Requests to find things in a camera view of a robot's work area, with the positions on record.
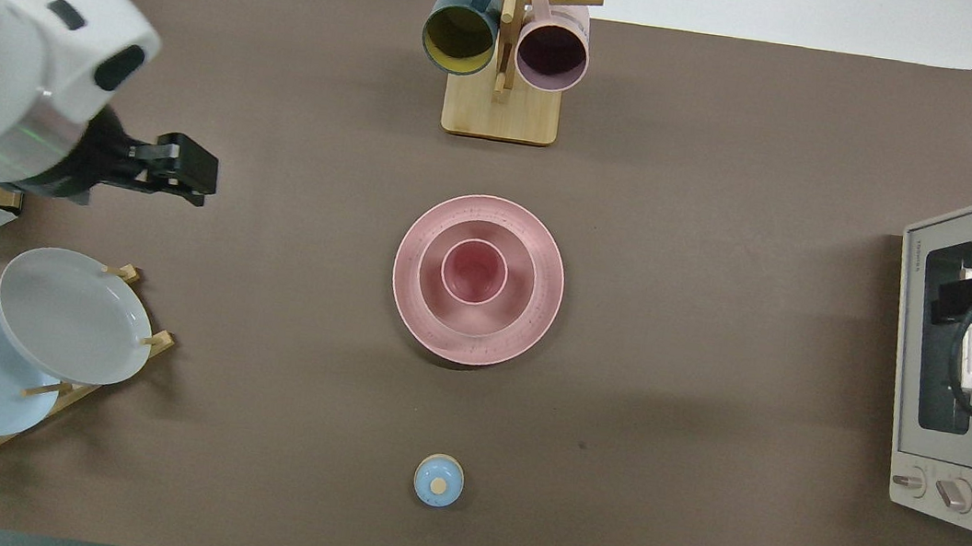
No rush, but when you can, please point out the brown table mat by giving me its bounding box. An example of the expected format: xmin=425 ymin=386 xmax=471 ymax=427
xmin=0 ymin=0 xmax=972 ymax=546

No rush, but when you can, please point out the pink plate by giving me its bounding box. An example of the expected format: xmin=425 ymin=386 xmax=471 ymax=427
xmin=382 ymin=185 xmax=575 ymax=377

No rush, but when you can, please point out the pink bowl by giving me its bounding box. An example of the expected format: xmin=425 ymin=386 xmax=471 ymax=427
xmin=411 ymin=213 xmax=544 ymax=344

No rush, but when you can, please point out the dark teal mug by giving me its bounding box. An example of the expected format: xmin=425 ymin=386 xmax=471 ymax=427
xmin=418 ymin=0 xmax=503 ymax=80

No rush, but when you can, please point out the wooden mug tree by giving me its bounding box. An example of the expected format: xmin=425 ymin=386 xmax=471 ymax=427
xmin=408 ymin=0 xmax=605 ymax=152

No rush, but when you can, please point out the grey plate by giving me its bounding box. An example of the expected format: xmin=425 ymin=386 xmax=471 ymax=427
xmin=0 ymin=241 xmax=163 ymax=392

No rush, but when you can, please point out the pink handleless cup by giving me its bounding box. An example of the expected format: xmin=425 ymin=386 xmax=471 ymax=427
xmin=437 ymin=235 xmax=513 ymax=310

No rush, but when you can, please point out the wooden plate rack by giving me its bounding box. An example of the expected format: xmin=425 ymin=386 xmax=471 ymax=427
xmin=0 ymin=248 xmax=184 ymax=493

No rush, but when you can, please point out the pink mug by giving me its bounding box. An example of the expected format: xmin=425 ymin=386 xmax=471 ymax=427
xmin=512 ymin=0 xmax=596 ymax=97

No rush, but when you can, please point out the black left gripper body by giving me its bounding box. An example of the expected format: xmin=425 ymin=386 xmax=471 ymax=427
xmin=17 ymin=95 xmax=145 ymax=212

